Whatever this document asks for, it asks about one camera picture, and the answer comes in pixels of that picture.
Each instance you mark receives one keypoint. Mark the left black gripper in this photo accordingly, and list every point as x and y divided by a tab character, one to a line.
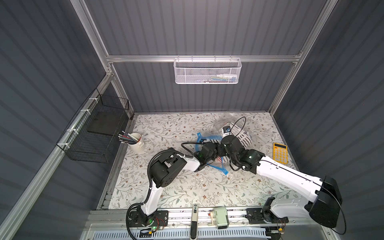
217	148

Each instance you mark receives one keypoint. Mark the clear vacuum bag blue zipper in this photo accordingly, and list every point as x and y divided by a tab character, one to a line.
254	157

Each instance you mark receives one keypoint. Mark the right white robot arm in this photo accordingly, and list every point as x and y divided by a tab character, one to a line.
322	200

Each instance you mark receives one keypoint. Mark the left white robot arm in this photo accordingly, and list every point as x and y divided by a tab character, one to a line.
164	167

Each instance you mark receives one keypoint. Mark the yellow calculator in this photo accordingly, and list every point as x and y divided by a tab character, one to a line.
280	153

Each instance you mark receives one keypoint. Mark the white mug pen holder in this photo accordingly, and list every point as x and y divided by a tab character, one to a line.
139	146

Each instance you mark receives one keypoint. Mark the markers in white basket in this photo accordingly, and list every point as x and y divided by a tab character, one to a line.
221	78

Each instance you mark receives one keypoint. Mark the pale green box device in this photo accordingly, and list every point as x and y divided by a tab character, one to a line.
219	217

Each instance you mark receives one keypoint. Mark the black white handheld tool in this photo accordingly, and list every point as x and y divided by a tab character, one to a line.
194	223

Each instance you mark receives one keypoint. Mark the pens in mug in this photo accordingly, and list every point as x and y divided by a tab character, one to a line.
127	138

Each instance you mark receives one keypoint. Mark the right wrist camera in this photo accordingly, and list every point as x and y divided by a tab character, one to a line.
226	131

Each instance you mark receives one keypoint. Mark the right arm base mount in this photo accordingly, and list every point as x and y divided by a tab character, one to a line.
258	216

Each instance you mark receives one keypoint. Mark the white wire mesh basket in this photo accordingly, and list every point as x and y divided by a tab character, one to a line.
189	70

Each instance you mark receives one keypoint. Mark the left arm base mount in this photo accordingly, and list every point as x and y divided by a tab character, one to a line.
138	219

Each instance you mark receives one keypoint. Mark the black wire mesh basket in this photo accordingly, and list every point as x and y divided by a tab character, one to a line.
95	135

